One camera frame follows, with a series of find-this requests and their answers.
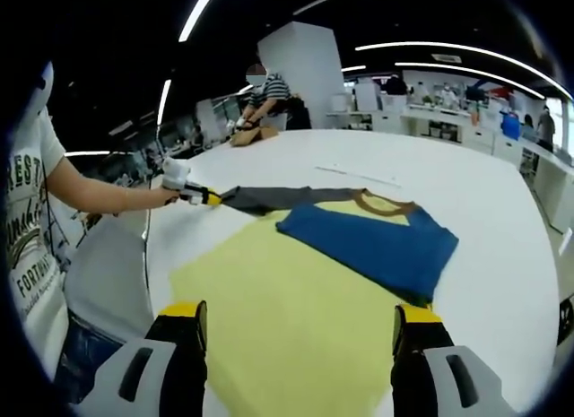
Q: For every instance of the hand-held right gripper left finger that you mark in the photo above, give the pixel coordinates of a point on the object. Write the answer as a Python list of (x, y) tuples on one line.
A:
[(179, 363)]

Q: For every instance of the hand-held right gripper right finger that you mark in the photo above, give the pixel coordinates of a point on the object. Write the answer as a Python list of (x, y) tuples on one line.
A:
[(417, 363)]

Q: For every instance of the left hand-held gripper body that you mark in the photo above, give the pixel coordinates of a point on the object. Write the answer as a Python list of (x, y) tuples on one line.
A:
[(176, 175)]

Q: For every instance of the yellow blue grey garment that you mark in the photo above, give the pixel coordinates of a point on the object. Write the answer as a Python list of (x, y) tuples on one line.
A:
[(291, 300)]

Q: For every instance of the person's left hand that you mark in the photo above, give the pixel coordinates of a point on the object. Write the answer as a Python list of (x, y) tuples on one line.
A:
[(165, 197)]

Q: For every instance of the long ceiling light strip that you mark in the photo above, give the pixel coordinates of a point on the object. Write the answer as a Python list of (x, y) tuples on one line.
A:
[(466, 69), (98, 153), (164, 103), (457, 47), (197, 13)]

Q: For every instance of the brown paper bag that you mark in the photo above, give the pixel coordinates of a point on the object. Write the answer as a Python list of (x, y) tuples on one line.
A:
[(253, 137)]

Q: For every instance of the person's blue jeans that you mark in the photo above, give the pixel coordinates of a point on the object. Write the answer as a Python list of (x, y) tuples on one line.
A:
[(85, 354)]

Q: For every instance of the black office chair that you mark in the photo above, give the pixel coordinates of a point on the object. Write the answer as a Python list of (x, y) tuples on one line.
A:
[(299, 114)]

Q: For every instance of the black stand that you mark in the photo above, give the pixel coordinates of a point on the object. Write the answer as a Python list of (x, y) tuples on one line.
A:
[(566, 320)]

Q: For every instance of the person's white printed shirt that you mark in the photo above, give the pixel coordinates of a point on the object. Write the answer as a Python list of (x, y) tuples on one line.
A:
[(27, 237)]

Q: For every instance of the white square pillar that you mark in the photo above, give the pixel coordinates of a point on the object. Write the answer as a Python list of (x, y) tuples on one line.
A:
[(309, 63)]

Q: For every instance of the white cabinet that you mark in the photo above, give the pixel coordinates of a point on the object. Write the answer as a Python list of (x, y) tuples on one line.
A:
[(367, 98)]

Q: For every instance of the white counter with cabinets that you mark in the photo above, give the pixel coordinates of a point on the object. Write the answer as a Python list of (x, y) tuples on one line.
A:
[(448, 125), (547, 179)]

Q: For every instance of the ceiling air vent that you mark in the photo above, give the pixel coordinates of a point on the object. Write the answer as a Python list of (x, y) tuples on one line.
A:
[(446, 57)]

